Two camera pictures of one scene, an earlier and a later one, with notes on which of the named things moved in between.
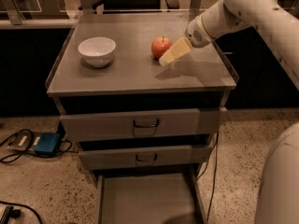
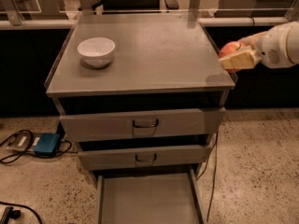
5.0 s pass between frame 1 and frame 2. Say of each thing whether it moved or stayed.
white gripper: moved
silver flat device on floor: stayed
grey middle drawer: stayed
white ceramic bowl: stayed
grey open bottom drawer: stayed
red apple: moved
